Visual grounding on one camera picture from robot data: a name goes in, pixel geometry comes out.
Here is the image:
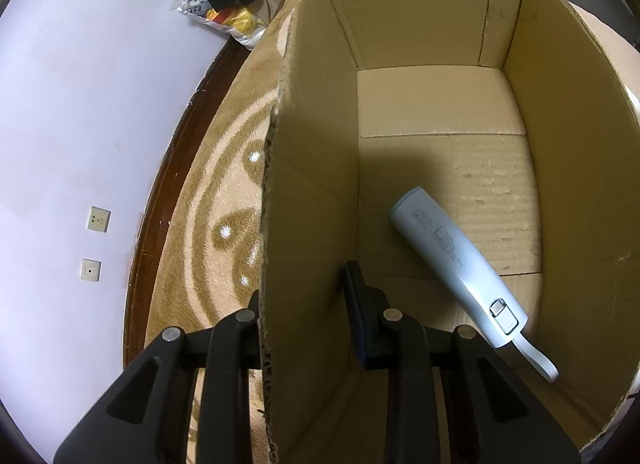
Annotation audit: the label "snack bags on floor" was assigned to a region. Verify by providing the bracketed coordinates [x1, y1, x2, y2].
[168, 0, 269, 50]

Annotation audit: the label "cardboard box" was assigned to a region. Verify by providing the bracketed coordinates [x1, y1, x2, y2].
[260, 0, 639, 463]

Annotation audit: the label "wall socket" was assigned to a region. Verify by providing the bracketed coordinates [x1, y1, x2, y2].
[80, 258, 101, 283]
[87, 206, 111, 233]

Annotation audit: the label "wall socket upper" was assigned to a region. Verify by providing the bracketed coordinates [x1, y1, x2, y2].
[87, 206, 111, 233]

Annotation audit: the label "wall socket lower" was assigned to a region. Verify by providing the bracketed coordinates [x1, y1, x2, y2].
[80, 258, 101, 283]

